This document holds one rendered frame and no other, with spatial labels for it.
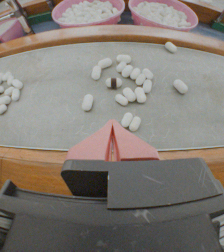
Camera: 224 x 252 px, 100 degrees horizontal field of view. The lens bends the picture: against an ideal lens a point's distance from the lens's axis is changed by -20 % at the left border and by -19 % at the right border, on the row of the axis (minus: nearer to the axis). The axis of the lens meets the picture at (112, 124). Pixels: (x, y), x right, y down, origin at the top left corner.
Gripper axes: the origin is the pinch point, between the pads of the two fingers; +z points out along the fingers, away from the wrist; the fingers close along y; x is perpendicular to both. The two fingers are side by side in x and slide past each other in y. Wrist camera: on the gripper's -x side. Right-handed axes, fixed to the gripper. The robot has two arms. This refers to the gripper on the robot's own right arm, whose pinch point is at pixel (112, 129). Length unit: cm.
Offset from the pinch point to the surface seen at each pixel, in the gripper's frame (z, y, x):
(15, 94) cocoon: 15.0, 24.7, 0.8
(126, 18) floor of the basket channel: 53, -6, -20
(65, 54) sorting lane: 25.9, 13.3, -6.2
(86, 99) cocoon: 12.7, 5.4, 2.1
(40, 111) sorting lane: 12.8, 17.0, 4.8
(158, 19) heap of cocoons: 39.3, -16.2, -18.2
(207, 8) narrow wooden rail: 52, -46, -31
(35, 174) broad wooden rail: 0.7, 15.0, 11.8
